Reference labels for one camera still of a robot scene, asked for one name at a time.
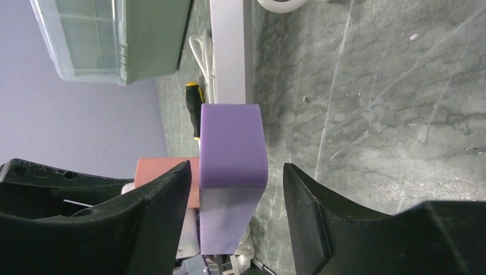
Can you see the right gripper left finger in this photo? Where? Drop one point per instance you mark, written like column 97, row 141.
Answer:
column 55, row 221

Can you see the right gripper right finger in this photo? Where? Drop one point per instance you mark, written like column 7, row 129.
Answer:
column 331, row 234

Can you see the purple power strip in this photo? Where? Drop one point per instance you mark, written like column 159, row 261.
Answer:
column 233, row 167

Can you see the white power strip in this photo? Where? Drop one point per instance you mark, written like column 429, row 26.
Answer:
column 232, row 36

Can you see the clear plastic storage box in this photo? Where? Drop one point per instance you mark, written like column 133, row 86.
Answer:
column 117, row 41

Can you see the yellow black screwdriver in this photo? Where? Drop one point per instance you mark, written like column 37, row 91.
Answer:
column 194, row 99

